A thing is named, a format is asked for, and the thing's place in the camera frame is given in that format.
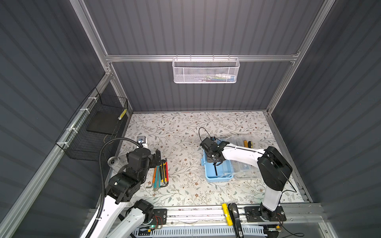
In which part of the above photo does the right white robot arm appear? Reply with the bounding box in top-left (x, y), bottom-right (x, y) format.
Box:
top-left (200, 138), bottom-right (293, 221)

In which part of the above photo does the orange handled tool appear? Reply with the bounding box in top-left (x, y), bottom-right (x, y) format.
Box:
top-left (152, 167), bottom-right (157, 186)

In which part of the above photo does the black wire basket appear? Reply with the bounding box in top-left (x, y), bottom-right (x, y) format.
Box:
top-left (56, 89), bottom-right (129, 161)

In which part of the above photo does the black handle tool on rail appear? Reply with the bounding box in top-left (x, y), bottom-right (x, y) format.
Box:
top-left (228, 203), bottom-right (244, 238)

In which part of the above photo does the black hex key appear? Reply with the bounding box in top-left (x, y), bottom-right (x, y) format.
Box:
top-left (213, 162), bottom-right (218, 177)

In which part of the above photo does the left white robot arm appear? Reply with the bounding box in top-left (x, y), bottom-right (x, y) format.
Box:
top-left (81, 136), bottom-right (161, 238)

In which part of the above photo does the yellow tube in basket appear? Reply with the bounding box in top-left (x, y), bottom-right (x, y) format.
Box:
top-left (118, 109), bottom-right (128, 121)

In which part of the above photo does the teal handled tool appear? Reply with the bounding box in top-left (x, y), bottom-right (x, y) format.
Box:
top-left (153, 166), bottom-right (161, 191)

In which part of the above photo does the black foam pad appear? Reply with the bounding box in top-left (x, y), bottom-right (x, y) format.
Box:
top-left (86, 112), bottom-right (122, 135)

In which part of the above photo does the yellow marker on rail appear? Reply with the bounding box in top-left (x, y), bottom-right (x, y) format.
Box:
top-left (221, 203), bottom-right (233, 226)

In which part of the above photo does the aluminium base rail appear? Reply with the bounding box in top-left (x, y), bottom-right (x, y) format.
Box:
top-left (166, 203), bottom-right (327, 226)

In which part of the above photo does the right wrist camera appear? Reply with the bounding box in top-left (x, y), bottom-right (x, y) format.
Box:
top-left (200, 137), bottom-right (218, 151)

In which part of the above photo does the light blue toolbox base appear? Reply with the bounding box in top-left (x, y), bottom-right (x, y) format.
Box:
top-left (200, 137), bottom-right (234, 182)

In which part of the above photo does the yellow black screwdriver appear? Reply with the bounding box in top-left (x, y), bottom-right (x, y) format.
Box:
top-left (244, 140), bottom-right (253, 148)

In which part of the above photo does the yellow utility knife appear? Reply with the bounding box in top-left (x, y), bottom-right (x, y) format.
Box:
top-left (160, 160), bottom-right (167, 187)

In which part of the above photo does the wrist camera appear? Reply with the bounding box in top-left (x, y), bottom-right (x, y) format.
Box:
top-left (200, 137), bottom-right (218, 151)
top-left (137, 135), bottom-right (148, 148)

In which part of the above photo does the red handled tool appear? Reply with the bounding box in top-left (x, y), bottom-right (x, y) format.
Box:
top-left (164, 159), bottom-right (169, 185)

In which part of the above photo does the white wire mesh basket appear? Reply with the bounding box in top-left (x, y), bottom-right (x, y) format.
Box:
top-left (172, 57), bottom-right (240, 84)

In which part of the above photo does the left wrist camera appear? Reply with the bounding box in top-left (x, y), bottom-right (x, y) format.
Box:
top-left (137, 135), bottom-right (148, 148)

